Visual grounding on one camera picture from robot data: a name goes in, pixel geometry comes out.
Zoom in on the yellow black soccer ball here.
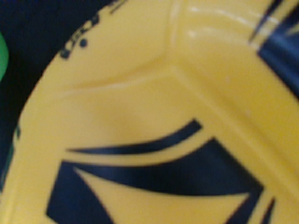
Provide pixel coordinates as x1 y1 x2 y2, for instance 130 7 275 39
0 0 299 224

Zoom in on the green toy watering can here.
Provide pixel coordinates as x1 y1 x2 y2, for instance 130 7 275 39
0 33 9 81

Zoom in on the black tablecloth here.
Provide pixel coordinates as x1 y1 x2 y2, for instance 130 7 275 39
0 0 113 187

